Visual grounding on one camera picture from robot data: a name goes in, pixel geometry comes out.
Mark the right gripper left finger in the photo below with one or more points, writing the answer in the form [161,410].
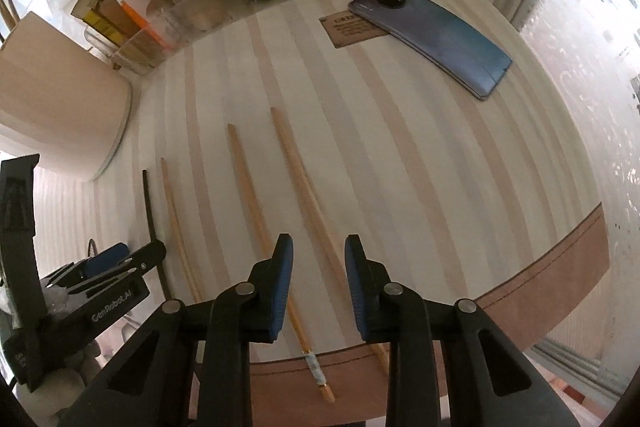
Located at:
[190,365]

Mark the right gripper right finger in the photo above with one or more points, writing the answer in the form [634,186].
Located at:
[489,380]

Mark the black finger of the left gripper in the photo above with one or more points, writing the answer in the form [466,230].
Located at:
[114,273]

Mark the dark brown chopstick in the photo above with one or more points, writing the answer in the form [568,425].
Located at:
[152,233]

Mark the pale wooden chopstick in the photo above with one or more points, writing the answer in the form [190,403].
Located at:
[176,230]

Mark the bamboo chopstick far right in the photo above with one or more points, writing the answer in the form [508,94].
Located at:
[328,247]

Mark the bamboo chopstick taped tip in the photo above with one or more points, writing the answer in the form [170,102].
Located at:
[259,228]

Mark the white utensil holder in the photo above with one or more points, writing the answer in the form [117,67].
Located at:
[60,102]

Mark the striped cat placemat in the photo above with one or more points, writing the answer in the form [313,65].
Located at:
[492,200]

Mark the yellow box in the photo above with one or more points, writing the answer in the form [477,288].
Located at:
[108,18]

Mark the blue smartphone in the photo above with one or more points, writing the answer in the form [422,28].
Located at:
[446,40]

